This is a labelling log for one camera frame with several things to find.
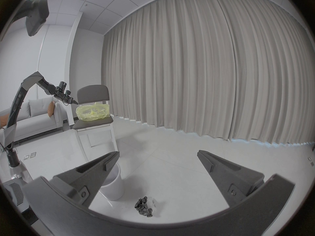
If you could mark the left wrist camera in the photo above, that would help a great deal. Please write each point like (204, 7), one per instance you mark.
(67, 92)

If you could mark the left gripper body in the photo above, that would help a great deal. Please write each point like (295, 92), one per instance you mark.
(64, 97)

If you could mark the white trash bin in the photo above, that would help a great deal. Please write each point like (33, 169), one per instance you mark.
(114, 185)

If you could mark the beige pleated curtain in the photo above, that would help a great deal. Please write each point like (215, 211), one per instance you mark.
(196, 65)

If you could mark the light grey sofa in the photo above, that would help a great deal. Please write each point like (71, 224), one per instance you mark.
(32, 122)

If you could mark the orange pillow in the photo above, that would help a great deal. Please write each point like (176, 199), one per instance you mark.
(3, 121)
(51, 109)

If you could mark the yellow plastic bag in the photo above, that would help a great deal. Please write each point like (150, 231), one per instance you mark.
(92, 112)

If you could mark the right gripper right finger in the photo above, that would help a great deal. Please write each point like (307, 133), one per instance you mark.
(228, 178)

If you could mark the clear plastic wrapper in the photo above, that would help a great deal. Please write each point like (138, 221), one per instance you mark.
(154, 203)

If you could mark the grey padded white chair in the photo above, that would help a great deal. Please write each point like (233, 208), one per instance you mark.
(92, 93)

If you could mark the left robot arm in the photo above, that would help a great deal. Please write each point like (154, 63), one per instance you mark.
(17, 99)

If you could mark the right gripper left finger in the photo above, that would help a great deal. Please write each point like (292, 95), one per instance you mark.
(81, 181)

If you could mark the crumpled black plastic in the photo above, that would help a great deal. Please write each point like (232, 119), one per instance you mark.
(143, 206)

